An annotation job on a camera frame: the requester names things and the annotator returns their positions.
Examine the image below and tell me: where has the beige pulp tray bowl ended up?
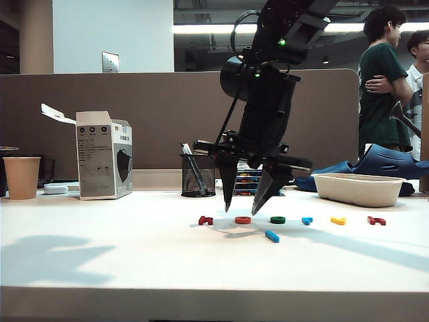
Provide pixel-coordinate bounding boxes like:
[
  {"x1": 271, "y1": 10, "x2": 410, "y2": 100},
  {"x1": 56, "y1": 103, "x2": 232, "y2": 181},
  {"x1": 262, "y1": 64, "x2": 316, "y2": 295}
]
[{"x1": 310, "y1": 173, "x2": 407, "y2": 208}]

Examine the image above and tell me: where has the pen with white cap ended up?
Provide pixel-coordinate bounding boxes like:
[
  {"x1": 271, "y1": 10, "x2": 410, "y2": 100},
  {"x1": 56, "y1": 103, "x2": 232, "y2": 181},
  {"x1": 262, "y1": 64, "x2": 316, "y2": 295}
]
[{"x1": 180, "y1": 142, "x2": 207, "y2": 195}]

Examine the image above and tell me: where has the brown wooden box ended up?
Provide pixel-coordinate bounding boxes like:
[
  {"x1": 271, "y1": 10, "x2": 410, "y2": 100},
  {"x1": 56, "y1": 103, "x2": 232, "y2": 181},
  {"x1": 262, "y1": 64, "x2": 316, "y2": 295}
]
[{"x1": 419, "y1": 72, "x2": 429, "y2": 194}]

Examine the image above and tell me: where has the brown paper cup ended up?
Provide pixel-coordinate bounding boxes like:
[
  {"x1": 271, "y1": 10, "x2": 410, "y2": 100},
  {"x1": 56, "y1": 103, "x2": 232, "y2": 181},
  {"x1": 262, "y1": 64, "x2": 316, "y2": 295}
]
[{"x1": 2, "y1": 156, "x2": 42, "y2": 201}]

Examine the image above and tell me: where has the blue bag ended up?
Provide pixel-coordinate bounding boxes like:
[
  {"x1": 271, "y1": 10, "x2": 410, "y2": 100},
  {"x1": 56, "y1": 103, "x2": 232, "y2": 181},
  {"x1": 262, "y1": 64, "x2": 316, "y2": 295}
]
[{"x1": 354, "y1": 143, "x2": 429, "y2": 180}]

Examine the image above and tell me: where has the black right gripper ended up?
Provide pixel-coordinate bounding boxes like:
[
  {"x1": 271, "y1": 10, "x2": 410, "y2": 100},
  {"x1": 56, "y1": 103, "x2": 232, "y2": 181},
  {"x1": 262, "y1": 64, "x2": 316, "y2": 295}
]
[{"x1": 192, "y1": 105, "x2": 313, "y2": 217}]

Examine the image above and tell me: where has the ceiling light strip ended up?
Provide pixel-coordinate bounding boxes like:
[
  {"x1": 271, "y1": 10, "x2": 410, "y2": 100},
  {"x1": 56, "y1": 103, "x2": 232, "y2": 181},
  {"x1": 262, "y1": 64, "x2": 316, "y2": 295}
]
[{"x1": 172, "y1": 22, "x2": 429, "y2": 35}]

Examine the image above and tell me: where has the grey metal lever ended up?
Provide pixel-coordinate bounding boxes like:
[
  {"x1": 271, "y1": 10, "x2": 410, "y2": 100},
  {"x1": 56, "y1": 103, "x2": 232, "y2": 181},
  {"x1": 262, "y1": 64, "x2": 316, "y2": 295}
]
[{"x1": 389, "y1": 100, "x2": 422, "y2": 139}]

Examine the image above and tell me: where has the person in white shirt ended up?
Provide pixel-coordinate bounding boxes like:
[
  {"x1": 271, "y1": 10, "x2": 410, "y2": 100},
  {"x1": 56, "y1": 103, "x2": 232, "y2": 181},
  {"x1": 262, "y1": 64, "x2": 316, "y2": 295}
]
[{"x1": 404, "y1": 29, "x2": 429, "y2": 162}]

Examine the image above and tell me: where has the person in green shirt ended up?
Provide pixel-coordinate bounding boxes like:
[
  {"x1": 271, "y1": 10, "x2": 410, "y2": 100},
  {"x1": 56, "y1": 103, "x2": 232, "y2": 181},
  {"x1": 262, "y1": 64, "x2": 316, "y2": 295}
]
[{"x1": 357, "y1": 5, "x2": 414, "y2": 154}]

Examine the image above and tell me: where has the black mesh pen holder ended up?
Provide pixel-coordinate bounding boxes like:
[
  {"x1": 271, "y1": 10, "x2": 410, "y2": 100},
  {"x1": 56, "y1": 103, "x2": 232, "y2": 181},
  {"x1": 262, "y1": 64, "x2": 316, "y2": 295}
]
[{"x1": 180, "y1": 153, "x2": 218, "y2": 199}]

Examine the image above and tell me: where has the metal wall plate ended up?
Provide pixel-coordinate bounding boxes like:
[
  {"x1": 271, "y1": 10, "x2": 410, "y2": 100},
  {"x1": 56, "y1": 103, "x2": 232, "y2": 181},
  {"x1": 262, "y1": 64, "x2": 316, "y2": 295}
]
[{"x1": 101, "y1": 51, "x2": 120, "y2": 74}]

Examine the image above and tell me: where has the brown desk partition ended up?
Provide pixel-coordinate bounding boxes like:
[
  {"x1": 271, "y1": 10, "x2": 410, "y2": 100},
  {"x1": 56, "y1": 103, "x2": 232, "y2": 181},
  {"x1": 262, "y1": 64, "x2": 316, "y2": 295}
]
[{"x1": 0, "y1": 68, "x2": 360, "y2": 180}]

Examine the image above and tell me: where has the small white case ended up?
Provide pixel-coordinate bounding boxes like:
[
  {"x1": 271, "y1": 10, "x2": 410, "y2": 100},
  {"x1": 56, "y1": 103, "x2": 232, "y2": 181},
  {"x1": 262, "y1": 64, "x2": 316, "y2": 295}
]
[{"x1": 42, "y1": 184, "x2": 69, "y2": 196}]

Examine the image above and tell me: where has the grey face mask box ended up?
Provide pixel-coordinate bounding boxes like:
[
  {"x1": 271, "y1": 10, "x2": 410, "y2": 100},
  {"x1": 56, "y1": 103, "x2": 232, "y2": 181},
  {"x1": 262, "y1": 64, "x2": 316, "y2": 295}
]
[{"x1": 40, "y1": 103, "x2": 134, "y2": 201}]

